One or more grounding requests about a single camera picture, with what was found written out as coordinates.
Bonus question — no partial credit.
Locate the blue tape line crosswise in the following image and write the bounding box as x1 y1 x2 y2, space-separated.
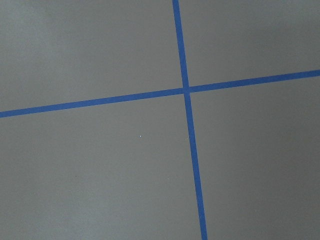
0 69 320 118

